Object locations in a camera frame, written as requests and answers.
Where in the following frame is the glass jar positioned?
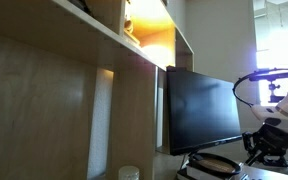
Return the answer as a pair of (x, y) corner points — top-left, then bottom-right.
(118, 166), (140, 180)

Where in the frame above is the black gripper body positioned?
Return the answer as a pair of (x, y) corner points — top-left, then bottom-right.
(242, 124), (288, 167)

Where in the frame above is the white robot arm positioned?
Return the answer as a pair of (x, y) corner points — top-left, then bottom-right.
(242, 93), (288, 167)

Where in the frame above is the black computer monitor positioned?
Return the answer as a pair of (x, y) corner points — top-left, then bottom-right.
(166, 67), (241, 156)

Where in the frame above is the black camera on stand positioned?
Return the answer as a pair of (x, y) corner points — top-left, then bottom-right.
(249, 72), (288, 103)

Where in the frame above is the wooden shelf unit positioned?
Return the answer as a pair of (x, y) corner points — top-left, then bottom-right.
(0, 0), (192, 180)

